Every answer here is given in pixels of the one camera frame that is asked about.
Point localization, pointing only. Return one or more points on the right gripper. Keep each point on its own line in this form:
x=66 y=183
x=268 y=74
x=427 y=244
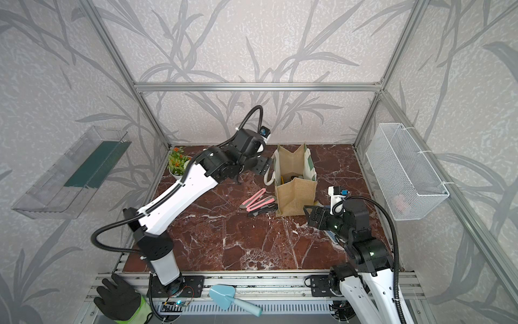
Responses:
x=324 y=214

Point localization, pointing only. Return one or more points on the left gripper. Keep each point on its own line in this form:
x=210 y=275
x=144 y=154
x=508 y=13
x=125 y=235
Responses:
x=265 y=163

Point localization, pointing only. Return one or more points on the green Christmas tote bag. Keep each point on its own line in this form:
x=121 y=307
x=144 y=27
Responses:
x=293 y=196

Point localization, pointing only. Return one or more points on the pink utility knife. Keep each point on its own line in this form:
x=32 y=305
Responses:
x=255 y=197
x=258 y=204

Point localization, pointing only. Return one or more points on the dark grey utility knife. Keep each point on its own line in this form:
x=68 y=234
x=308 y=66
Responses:
x=263 y=210

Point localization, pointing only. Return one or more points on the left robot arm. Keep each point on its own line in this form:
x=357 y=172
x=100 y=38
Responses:
x=149 y=224

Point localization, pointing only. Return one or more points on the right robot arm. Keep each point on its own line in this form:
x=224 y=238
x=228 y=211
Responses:
x=368 y=284

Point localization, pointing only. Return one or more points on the potted artificial flower plant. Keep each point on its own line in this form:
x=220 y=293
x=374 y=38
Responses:
x=177 y=162

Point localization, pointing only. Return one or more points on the light blue garden trowel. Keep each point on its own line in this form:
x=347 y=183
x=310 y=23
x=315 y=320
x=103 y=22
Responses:
x=225 y=296

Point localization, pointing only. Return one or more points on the black green rubber glove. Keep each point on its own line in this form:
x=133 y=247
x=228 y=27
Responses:
x=121 y=303

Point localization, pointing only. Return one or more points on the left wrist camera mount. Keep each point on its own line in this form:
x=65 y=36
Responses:
x=265 y=132

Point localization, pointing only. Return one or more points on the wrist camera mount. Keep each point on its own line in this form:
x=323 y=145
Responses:
x=265 y=132
x=337 y=196

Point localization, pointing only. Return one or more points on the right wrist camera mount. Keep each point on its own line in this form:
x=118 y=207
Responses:
x=337 y=196

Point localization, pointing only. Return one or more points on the white wire mesh basket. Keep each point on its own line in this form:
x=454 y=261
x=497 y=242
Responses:
x=409 y=183

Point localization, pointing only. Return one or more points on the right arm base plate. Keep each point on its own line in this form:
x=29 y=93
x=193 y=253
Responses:
x=319 y=286

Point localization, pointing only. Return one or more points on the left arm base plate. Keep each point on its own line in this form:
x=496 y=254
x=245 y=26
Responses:
x=190 y=286

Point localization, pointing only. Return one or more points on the clear plastic wall shelf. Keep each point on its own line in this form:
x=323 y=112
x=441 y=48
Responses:
x=63 y=192

